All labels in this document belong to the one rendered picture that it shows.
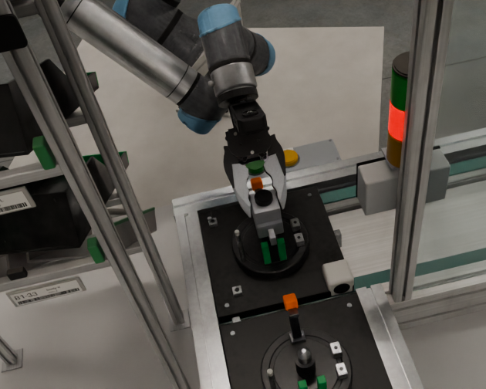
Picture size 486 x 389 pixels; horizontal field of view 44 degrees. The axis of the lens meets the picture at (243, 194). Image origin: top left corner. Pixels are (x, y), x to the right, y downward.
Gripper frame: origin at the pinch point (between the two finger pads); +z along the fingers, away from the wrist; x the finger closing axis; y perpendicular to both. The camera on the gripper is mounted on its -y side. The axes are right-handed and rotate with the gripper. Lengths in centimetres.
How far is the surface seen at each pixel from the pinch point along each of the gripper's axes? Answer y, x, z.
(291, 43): 65, -22, -47
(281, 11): 223, -48, -117
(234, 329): 2.5, 9.8, 18.8
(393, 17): 207, -101, -94
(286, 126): 45, -12, -21
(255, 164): 23.7, -1.5, -10.3
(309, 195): 17.0, -9.9, -1.0
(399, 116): -27.2, -17.1, -4.8
